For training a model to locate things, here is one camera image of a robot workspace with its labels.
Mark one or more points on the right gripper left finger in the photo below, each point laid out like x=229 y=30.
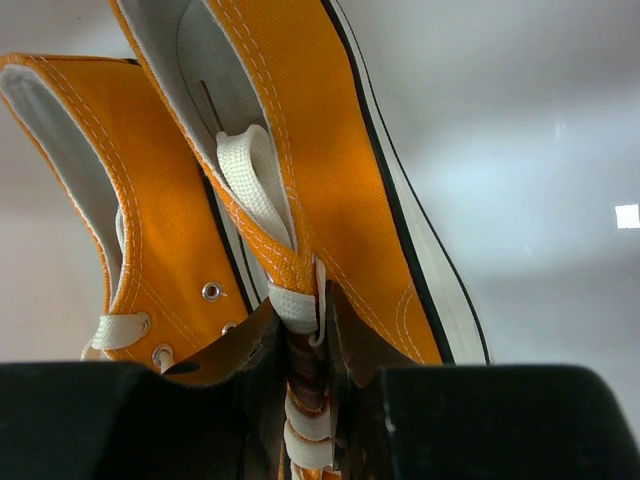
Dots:
x=215 y=415

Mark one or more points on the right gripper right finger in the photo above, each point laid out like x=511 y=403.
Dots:
x=397 y=419

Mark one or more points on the orange canvas sneaker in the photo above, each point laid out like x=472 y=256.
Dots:
x=177 y=275
x=272 y=98

